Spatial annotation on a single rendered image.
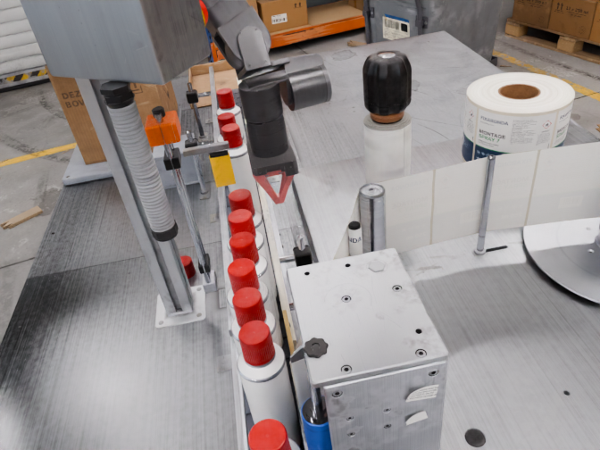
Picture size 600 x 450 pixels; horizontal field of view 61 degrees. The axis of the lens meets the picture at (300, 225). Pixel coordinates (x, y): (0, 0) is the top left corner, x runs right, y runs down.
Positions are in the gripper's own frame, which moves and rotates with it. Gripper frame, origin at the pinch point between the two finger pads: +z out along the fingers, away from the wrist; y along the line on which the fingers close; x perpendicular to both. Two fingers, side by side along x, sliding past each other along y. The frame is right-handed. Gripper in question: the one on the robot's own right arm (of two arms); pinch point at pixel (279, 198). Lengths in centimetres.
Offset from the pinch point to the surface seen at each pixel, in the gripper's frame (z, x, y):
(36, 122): 98, 155, 322
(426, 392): -8.0, -6.8, -45.5
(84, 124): 5, 42, 59
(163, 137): -16.2, 14.0, -4.4
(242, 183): 3.3, 5.5, 12.5
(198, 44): -28.9, 6.3, -10.2
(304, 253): 9.7, -2.5, -3.2
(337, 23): 84, -97, 387
